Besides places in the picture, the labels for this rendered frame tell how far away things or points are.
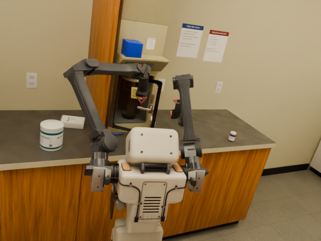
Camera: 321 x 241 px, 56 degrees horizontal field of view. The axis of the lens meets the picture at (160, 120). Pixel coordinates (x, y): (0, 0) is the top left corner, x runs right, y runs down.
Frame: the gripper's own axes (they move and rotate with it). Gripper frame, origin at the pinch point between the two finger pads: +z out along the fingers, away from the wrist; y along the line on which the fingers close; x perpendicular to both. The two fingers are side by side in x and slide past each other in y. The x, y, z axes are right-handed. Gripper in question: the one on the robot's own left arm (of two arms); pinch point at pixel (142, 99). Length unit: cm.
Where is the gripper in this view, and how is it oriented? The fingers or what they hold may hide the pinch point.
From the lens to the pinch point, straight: 191.2
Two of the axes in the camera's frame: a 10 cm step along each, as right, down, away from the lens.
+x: 9.7, 2.3, -0.8
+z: -0.9, 6.7, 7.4
